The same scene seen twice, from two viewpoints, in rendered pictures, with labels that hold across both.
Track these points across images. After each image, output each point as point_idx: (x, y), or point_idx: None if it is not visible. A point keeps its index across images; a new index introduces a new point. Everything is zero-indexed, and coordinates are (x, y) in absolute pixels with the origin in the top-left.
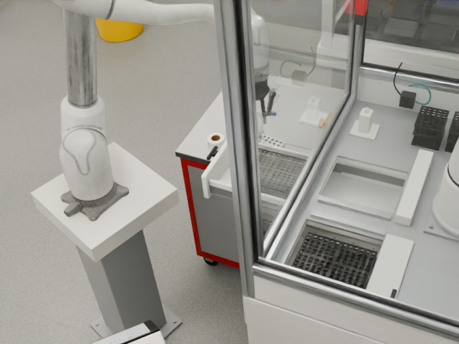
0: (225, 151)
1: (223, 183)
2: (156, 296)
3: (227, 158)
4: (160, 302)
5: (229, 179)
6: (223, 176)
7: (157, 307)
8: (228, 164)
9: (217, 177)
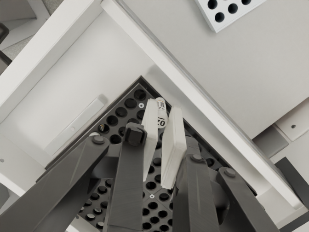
0: (22, 83)
1: (2, 179)
2: (5, 23)
3: (45, 66)
4: (17, 20)
5: (48, 113)
6: (36, 94)
7: (14, 22)
8: (59, 57)
9: (10, 109)
